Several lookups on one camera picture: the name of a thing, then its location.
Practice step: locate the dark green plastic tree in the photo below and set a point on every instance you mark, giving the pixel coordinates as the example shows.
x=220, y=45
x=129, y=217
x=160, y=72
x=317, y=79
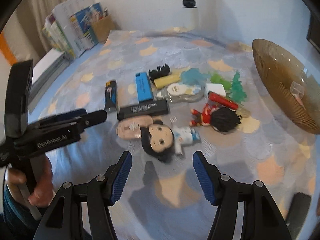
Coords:
x=236, y=92

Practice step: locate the clear case with white tape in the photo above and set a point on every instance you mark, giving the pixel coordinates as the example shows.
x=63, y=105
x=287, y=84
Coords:
x=179, y=92

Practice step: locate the amber ribbed glass bowl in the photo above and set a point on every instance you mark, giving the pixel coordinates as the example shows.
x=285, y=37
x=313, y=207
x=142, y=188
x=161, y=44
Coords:
x=278, y=68

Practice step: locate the red-clothed black-haired doll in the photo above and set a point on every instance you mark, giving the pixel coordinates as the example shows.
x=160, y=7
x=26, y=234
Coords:
x=221, y=119

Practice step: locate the row of upright books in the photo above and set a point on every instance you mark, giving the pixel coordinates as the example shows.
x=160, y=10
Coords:
x=69, y=25

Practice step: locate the brown cardboard pen holder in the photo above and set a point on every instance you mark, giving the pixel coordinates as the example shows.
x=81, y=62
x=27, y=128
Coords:
x=102, y=28

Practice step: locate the light green plastic toy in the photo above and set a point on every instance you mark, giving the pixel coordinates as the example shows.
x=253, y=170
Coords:
x=217, y=78

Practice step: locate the dark blue lighter box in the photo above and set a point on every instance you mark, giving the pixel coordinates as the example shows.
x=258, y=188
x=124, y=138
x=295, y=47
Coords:
x=111, y=96

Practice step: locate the wall-mounted black television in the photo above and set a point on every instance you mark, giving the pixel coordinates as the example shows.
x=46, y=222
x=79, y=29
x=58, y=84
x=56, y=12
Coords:
x=313, y=35

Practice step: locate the teal plastic tree toy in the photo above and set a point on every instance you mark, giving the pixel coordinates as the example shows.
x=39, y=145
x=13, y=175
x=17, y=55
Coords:
x=194, y=77

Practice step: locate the blue rectangular box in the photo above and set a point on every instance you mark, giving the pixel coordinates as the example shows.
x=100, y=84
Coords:
x=143, y=87

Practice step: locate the white square box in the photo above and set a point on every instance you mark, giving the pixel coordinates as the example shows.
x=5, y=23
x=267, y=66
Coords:
x=214, y=87

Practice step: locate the black rectangular box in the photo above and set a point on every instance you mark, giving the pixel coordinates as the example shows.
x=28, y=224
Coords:
x=151, y=108

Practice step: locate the red cylinder tube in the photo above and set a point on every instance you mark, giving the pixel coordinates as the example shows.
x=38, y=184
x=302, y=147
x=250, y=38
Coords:
x=217, y=98

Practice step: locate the white lamp pole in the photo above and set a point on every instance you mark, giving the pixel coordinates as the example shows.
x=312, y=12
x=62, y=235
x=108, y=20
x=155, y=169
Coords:
x=190, y=14

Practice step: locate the black small toy figure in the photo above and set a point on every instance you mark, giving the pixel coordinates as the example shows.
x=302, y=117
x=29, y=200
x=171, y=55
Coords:
x=161, y=71

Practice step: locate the black smartphone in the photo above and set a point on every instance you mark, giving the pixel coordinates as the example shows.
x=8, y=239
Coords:
x=297, y=213

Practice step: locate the patterned fan-print table mat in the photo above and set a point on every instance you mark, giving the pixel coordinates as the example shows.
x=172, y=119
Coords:
x=164, y=200

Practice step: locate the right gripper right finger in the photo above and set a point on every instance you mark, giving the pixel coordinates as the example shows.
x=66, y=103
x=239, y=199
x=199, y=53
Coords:
x=262, y=218

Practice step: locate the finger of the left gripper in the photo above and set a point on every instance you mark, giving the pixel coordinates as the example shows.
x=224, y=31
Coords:
x=81, y=120
x=57, y=119

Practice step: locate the black-haired white doll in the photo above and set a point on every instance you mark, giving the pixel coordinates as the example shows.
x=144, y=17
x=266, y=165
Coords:
x=161, y=141

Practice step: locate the pink oval key case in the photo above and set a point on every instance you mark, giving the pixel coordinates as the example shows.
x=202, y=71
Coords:
x=131, y=128

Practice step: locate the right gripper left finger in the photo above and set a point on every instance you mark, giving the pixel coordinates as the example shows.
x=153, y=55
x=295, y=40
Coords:
x=63, y=218

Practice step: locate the person's left hand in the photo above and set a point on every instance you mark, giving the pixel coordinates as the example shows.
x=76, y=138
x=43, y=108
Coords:
x=41, y=191

